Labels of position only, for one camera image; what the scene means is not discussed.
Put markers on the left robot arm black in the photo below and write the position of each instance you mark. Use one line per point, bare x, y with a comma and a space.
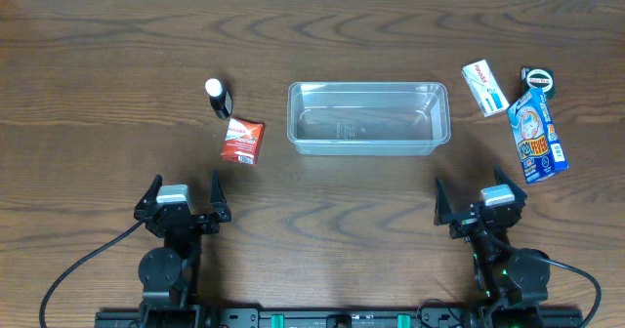
170, 273

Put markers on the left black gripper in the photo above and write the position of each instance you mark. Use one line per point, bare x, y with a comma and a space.
181, 217

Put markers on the clear plastic container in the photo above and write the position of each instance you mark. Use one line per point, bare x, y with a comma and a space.
368, 118

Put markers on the blue fever patch box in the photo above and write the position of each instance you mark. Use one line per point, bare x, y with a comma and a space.
537, 142

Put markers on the green ointment box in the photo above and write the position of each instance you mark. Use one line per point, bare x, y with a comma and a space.
541, 78

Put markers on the red Panadol box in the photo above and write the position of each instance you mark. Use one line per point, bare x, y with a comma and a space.
243, 141

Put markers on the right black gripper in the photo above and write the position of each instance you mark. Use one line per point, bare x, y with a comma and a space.
481, 218

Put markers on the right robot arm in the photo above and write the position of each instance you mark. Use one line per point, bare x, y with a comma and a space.
513, 279

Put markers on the black bottle white cap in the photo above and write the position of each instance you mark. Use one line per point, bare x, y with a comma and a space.
219, 97

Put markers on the black mounting rail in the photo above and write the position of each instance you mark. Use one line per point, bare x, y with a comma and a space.
436, 316

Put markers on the white Panadol box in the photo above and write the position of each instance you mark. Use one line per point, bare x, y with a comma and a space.
484, 87

